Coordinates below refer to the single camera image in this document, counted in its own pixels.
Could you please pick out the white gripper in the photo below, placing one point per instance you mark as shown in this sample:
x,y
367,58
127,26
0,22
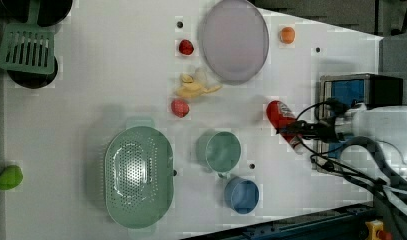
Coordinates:
x,y
334,128

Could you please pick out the red ketchup bottle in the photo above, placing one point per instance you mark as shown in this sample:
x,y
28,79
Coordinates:
x,y
280,116

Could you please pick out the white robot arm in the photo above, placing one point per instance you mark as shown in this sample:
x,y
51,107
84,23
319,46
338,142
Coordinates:
x,y
390,187

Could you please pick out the grey round plate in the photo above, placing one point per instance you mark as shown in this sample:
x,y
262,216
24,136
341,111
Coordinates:
x,y
234,40

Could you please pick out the silver toaster oven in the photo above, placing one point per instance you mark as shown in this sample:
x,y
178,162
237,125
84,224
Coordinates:
x,y
354,100

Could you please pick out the green metal pot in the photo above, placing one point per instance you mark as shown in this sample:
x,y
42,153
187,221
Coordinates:
x,y
218,151

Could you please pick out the blue cup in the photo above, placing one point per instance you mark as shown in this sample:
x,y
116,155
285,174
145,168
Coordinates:
x,y
241,195

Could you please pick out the orange toy fruit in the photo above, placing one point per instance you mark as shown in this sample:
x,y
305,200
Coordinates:
x,y
287,35

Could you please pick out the yellow peeled banana toy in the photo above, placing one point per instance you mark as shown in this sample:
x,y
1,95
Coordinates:
x,y
196,85

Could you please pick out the red toy strawberry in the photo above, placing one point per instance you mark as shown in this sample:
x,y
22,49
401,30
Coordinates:
x,y
186,47
180,108

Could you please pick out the red emergency stop button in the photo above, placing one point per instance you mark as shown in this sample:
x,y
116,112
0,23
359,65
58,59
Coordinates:
x,y
376,231

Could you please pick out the green oval colander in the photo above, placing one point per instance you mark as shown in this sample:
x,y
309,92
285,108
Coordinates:
x,y
138,177

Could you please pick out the black round pan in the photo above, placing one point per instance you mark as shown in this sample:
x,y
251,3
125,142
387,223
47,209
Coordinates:
x,y
33,80

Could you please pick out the green slotted spatula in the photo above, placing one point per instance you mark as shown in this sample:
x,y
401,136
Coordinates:
x,y
27,47

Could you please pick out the green toy pear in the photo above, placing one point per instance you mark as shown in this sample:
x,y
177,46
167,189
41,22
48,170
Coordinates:
x,y
11,177

